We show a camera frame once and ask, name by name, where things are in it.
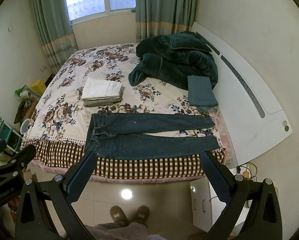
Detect floral bed blanket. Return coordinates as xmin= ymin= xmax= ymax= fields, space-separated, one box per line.
xmin=21 ymin=43 xmax=234 ymax=173

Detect folded white pants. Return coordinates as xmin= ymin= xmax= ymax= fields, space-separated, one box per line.
xmin=82 ymin=77 xmax=122 ymax=100

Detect dark green velvet robe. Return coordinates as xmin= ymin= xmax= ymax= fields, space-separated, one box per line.
xmin=128 ymin=31 xmax=218 ymax=90

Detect left green curtain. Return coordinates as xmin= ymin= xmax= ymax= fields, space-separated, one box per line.
xmin=31 ymin=0 xmax=78 ymax=74

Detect dark blue denim jeans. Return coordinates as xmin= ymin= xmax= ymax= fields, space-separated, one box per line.
xmin=84 ymin=113 xmax=219 ymax=160

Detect green curtain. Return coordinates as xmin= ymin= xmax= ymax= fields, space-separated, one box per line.
xmin=135 ymin=0 xmax=197 ymax=42
xmin=31 ymin=0 xmax=78 ymax=74

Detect right green curtain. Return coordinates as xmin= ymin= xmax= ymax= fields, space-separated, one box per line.
xmin=135 ymin=0 xmax=197 ymax=42

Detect folded grey pants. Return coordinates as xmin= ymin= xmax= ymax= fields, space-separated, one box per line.
xmin=82 ymin=87 xmax=124 ymax=107

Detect yellow box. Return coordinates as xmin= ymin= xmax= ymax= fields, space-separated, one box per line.
xmin=30 ymin=80 xmax=46 ymax=95

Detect folded light blue jeans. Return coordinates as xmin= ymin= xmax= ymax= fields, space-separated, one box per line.
xmin=188 ymin=75 xmax=218 ymax=112

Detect right brown slipper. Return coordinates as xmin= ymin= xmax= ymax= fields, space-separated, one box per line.
xmin=132 ymin=205 xmax=150 ymax=225

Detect brown slipper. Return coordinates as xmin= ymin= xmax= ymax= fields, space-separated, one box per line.
xmin=132 ymin=205 xmax=150 ymax=225
xmin=110 ymin=205 xmax=128 ymax=222

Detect white round bucket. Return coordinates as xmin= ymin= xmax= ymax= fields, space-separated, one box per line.
xmin=20 ymin=119 xmax=31 ymax=135

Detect white bedside cabinet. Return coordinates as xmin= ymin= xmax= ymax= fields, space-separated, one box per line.
xmin=190 ymin=177 xmax=226 ymax=232

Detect left brown slipper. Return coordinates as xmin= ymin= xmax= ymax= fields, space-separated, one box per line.
xmin=110 ymin=205 xmax=128 ymax=222

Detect white bed headboard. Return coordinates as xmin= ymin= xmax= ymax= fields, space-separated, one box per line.
xmin=192 ymin=22 xmax=293 ymax=168

